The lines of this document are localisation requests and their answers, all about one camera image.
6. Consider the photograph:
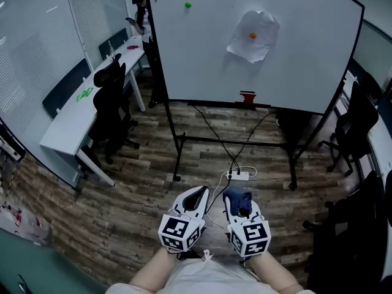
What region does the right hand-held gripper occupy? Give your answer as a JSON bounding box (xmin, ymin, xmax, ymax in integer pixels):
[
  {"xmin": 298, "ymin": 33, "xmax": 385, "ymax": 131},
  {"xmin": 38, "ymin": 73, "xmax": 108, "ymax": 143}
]
[{"xmin": 222, "ymin": 194, "xmax": 273, "ymax": 258}]

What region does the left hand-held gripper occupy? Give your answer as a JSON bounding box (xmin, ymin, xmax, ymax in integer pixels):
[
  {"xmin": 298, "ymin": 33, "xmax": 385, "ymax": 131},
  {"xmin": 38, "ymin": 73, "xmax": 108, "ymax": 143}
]
[{"xmin": 157, "ymin": 186, "xmax": 211, "ymax": 253}]

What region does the white box with red print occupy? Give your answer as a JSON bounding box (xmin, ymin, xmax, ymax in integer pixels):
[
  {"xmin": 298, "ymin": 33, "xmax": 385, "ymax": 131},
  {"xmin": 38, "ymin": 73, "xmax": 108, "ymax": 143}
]
[{"xmin": 0, "ymin": 202, "xmax": 52, "ymax": 247}]

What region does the red whiteboard eraser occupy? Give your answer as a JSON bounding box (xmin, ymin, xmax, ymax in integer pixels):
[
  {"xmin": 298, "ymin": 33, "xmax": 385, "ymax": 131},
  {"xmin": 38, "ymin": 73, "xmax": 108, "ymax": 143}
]
[{"xmin": 235, "ymin": 89, "xmax": 257, "ymax": 104}]

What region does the white power strip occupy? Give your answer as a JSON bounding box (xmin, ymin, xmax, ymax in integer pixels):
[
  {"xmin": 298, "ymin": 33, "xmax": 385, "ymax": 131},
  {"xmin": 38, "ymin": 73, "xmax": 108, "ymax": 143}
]
[{"xmin": 225, "ymin": 170, "xmax": 250, "ymax": 182}]

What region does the crumpled white paper sheet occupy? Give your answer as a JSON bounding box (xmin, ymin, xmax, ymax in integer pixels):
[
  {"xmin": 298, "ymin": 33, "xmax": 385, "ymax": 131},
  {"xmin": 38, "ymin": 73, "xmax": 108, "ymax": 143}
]
[{"xmin": 226, "ymin": 10, "xmax": 281, "ymax": 64}]

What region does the person's right forearm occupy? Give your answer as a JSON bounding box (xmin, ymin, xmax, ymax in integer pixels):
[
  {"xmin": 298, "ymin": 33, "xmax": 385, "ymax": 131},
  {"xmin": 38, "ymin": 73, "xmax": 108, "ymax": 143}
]
[{"xmin": 247, "ymin": 251, "xmax": 301, "ymax": 288}]

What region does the black power cable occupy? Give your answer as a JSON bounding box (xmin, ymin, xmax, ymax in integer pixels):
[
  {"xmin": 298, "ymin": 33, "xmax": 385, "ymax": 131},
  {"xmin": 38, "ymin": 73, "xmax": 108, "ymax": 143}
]
[
  {"xmin": 236, "ymin": 111, "xmax": 278, "ymax": 175},
  {"xmin": 193, "ymin": 105, "xmax": 234, "ymax": 177}
]

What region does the person's white shirt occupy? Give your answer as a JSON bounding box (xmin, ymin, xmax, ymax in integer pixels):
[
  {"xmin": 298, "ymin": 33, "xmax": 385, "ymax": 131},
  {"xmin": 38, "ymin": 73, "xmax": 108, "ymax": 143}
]
[{"xmin": 105, "ymin": 255, "xmax": 316, "ymax": 294}]

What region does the large black desk divider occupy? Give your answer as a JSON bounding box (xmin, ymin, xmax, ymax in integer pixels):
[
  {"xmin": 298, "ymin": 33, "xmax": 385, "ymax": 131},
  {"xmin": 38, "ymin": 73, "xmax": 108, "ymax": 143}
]
[{"xmin": 42, "ymin": 58, "xmax": 92, "ymax": 119}]

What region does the black mesh office chair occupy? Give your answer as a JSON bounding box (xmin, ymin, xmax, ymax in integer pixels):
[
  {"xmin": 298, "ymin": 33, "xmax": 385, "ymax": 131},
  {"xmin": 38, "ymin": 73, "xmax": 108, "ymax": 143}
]
[{"xmin": 75, "ymin": 53, "xmax": 141, "ymax": 177}]

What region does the green cloth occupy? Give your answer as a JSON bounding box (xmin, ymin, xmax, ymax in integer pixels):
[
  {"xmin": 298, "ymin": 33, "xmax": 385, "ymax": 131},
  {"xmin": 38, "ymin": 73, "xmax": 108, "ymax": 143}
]
[{"xmin": 75, "ymin": 87, "xmax": 94, "ymax": 103}]

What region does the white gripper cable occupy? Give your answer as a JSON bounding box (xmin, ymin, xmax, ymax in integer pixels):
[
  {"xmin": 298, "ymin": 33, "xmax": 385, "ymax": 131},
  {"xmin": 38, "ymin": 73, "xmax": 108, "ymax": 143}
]
[{"xmin": 205, "ymin": 176, "xmax": 233, "ymax": 235}]

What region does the small black desk divider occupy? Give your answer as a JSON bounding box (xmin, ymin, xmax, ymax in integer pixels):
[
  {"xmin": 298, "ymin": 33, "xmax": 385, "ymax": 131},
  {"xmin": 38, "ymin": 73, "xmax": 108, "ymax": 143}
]
[{"xmin": 98, "ymin": 28, "xmax": 129, "ymax": 60}]

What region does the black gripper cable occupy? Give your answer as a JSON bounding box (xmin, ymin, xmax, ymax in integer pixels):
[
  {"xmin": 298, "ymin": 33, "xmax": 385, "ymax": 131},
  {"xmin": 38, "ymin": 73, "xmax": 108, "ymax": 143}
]
[{"xmin": 167, "ymin": 248, "xmax": 200, "ymax": 261}]

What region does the white whiteboard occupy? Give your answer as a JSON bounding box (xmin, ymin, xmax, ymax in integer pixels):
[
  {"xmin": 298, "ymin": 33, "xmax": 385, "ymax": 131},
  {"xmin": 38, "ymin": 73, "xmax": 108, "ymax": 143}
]
[{"xmin": 143, "ymin": 0, "xmax": 366, "ymax": 192}]

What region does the blue knitted cloth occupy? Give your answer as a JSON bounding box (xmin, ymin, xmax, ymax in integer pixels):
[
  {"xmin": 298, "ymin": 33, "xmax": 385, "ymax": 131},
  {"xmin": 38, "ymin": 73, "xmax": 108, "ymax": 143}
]
[{"xmin": 222, "ymin": 187, "xmax": 254, "ymax": 219}]

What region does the person's left forearm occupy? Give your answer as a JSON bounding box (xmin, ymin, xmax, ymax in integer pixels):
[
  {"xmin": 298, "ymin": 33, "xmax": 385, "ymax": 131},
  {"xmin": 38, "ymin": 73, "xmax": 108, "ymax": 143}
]
[{"xmin": 128, "ymin": 246, "xmax": 179, "ymax": 288}]

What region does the long curved white desk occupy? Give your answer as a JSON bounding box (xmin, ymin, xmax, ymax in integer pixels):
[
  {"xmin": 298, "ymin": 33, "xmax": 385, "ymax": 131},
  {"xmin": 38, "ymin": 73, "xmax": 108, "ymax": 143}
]
[{"xmin": 39, "ymin": 41, "xmax": 146, "ymax": 189}]

